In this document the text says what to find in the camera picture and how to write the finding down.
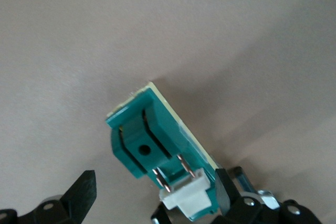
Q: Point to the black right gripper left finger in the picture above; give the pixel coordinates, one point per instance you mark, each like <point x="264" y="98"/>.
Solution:
<point x="76" y="197"/>

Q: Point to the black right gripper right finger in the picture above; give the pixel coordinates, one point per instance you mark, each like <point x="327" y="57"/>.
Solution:
<point x="231" y="208"/>

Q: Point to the brown paper table cover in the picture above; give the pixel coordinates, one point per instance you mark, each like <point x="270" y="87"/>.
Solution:
<point x="78" y="51"/>

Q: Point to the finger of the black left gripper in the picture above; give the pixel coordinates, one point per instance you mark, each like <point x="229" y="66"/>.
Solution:
<point x="245" y="182"/>
<point x="160" y="216"/>

